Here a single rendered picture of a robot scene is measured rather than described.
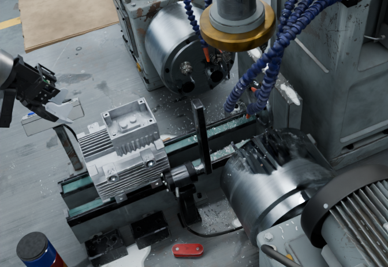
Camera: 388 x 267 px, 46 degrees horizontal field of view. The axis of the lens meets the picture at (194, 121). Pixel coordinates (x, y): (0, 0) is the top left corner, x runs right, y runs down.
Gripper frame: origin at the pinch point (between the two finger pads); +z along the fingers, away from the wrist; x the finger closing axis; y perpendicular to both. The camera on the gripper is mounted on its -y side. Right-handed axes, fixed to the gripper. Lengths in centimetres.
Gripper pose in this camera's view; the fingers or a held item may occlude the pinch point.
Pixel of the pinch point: (65, 116)
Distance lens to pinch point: 120.9
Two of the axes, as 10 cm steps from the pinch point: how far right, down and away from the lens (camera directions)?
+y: 7.4, -6.4, -2.2
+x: -3.7, -6.6, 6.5
